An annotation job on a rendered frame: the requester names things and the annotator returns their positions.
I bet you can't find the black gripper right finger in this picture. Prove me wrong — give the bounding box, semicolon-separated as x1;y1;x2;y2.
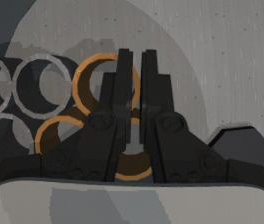
139;49;264;188

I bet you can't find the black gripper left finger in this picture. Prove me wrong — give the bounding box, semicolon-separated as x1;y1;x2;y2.
0;48;133;182

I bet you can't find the bronze bushing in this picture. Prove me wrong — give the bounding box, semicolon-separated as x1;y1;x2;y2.
35;106;87;155
115;108;152;181
72;53;140;116

